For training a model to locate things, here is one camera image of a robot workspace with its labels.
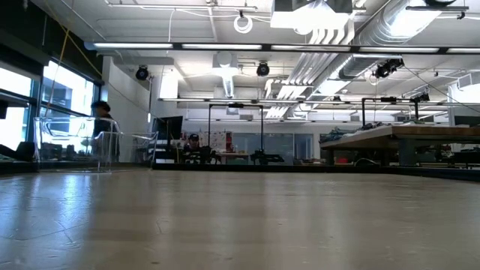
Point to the black aluminium rig frame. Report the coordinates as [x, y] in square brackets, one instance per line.
[292, 168]

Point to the black ceiling spotlight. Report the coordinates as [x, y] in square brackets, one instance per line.
[142, 73]
[263, 69]
[386, 68]
[420, 98]

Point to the clear acrylic box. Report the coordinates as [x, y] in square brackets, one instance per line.
[67, 129]

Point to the silver ventilation duct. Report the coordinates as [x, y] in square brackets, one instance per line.
[378, 26]

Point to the tall black stand frame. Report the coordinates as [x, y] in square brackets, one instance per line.
[235, 105]

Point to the wooden workbench steel legs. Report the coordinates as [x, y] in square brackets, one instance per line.
[431, 132]

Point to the black gantry frame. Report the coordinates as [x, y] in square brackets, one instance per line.
[388, 99]

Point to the clear acrylic stand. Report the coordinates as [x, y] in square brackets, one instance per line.
[150, 139]

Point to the cloth pile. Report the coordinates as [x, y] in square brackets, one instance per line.
[345, 132]

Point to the black monitor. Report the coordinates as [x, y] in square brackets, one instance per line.
[168, 127]

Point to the white ceiling air unit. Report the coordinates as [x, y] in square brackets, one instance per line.
[300, 18]

